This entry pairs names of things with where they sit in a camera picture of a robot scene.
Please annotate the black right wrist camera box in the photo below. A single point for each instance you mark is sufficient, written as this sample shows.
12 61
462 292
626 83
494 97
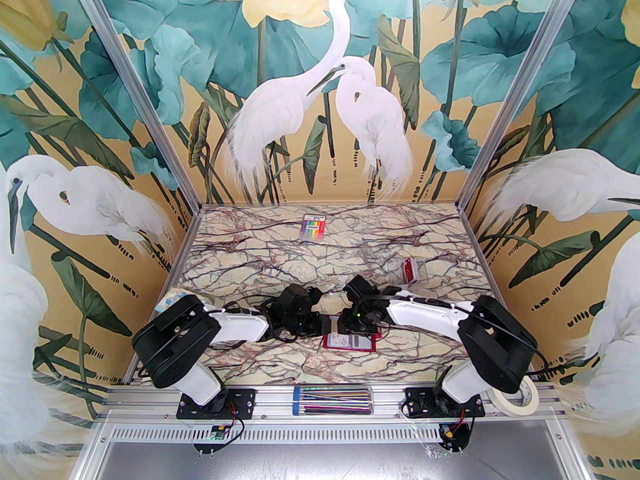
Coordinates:
361 288

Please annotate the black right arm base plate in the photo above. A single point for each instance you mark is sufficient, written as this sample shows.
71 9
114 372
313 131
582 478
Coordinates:
415 402

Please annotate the white masking tape roll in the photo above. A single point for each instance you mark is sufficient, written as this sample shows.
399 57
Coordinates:
505 405

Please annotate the colourful printed tissue pack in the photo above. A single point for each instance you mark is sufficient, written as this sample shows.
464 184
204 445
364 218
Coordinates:
172 295

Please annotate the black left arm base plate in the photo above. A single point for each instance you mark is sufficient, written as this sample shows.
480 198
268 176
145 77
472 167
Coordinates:
245 400

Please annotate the red leather card holder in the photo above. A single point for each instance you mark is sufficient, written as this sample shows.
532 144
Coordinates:
350 349

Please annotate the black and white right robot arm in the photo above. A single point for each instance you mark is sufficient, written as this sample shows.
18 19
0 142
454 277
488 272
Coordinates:
500 343

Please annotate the aluminium frame post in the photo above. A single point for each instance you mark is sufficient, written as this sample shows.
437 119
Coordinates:
135 88
520 88

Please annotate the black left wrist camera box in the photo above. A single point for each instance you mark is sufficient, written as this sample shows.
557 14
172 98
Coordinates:
295 299

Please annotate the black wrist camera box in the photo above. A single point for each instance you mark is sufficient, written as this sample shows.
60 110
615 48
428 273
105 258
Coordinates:
295 299
361 288

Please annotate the white printed card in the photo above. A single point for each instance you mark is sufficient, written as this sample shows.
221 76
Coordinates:
341 341

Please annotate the aluminium mounting rail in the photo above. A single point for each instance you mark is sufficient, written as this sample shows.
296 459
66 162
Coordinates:
390 399

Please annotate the perforated metal strip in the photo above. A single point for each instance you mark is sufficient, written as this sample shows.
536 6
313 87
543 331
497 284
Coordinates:
325 434

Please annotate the pack of coloured markers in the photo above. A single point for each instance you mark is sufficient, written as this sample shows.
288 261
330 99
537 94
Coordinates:
313 227

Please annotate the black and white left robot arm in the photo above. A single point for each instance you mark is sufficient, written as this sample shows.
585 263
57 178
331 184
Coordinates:
175 348

